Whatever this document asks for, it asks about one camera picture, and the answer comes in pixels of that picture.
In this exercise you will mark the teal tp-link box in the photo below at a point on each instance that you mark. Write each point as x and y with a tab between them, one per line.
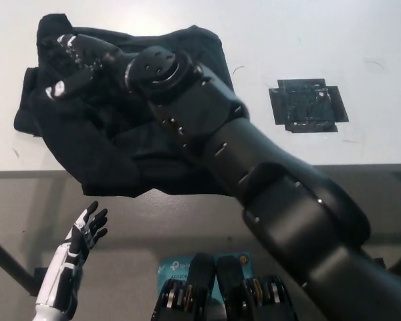
173	269

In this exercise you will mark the black Columbia jacket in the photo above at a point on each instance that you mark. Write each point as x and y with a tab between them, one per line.
97	140

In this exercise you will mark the black tape patch on table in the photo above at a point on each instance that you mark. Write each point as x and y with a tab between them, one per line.
307	107

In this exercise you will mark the black robot feet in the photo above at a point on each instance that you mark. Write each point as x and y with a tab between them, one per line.
200	297

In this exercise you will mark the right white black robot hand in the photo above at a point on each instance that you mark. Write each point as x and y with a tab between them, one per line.
87	53

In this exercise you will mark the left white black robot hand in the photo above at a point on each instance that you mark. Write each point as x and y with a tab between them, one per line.
65	261

